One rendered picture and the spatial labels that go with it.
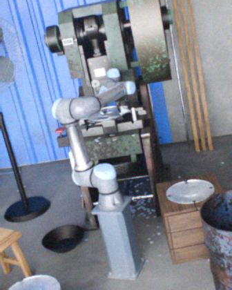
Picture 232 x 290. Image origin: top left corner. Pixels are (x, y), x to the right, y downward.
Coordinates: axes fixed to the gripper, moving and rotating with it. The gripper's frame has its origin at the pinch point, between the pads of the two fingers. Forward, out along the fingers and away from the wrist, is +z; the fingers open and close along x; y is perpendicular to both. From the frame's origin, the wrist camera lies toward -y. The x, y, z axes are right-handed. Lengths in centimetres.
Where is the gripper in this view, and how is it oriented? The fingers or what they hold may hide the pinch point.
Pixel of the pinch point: (120, 113)
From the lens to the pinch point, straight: 304.1
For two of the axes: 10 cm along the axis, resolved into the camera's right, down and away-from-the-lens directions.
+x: -0.4, -7.0, 7.1
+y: 9.8, -1.7, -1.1
